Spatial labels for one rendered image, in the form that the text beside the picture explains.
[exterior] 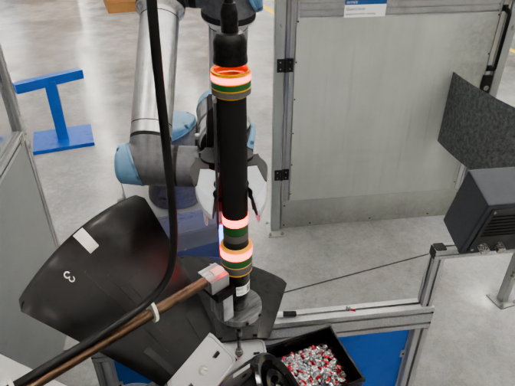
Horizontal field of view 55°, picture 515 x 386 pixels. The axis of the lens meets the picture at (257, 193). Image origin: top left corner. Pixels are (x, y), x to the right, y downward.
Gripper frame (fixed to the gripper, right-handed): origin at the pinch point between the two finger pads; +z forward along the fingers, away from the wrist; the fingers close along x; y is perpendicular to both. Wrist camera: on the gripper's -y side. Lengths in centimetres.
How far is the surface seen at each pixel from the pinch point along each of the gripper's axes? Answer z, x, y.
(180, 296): 3.0, 7.3, 11.3
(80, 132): -326, 100, 144
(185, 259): -27.1, 8.0, 31.0
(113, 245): -4.8, 16.0, 8.6
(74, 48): -560, 145, 144
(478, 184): -38, -58, 25
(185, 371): 4.1, 7.7, 24.5
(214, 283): 1.3, 3.0, 11.4
